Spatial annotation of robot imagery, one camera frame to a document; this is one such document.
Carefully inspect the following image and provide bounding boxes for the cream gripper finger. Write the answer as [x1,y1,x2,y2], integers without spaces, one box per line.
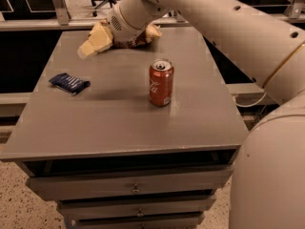
[145,24,162,43]
[77,20,113,59]

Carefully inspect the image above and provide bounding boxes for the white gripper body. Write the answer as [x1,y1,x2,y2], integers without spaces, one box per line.
[107,4,150,43]

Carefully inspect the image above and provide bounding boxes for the blue rxbar blueberry wrapper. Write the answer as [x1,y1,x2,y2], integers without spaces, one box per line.
[49,73,91,95]

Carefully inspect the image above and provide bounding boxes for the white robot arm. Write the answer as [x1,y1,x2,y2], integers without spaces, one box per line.
[78,0,305,229]

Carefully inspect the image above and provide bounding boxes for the red coke can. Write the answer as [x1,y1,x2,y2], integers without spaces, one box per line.
[149,58,174,107]

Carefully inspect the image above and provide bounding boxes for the grey drawer cabinet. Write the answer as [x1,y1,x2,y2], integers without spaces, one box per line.
[1,27,248,229]

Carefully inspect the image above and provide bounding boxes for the metal railing frame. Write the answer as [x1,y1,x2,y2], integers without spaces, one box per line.
[1,0,304,31]

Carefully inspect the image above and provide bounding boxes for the white cable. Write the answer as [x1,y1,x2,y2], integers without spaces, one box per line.
[234,91,268,109]

